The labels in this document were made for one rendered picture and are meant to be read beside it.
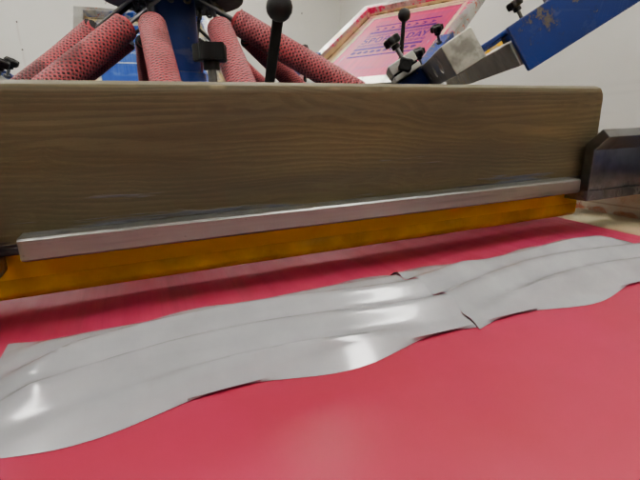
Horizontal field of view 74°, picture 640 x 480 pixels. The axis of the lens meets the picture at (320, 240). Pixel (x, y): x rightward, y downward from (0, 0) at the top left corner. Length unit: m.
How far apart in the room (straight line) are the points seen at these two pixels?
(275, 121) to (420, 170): 0.10
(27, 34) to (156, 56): 3.70
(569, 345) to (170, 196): 0.19
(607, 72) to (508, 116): 2.26
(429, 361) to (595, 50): 2.50
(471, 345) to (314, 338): 0.06
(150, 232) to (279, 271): 0.08
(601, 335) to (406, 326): 0.08
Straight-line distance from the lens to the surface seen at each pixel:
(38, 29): 4.46
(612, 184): 0.40
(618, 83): 2.54
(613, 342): 0.20
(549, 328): 0.20
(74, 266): 0.24
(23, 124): 0.23
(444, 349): 0.17
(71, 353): 0.18
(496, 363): 0.17
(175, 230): 0.21
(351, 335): 0.17
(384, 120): 0.26
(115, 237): 0.21
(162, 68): 0.76
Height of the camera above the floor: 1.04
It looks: 16 degrees down
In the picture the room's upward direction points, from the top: 1 degrees counter-clockwise
